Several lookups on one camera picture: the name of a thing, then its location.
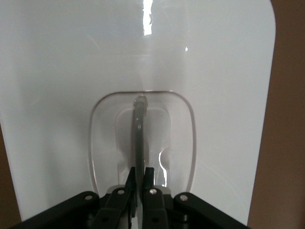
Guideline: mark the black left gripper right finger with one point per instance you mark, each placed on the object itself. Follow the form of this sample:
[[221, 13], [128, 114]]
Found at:
[[155, 210]]

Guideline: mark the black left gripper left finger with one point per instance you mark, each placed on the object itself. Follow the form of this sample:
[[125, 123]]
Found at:
[[114, 210]]

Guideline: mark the white box lid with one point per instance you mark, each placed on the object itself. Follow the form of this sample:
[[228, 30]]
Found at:
[[71, 95]]

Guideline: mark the brown table cover sheet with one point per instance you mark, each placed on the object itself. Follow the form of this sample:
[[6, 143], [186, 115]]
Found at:
[[286, 119]]

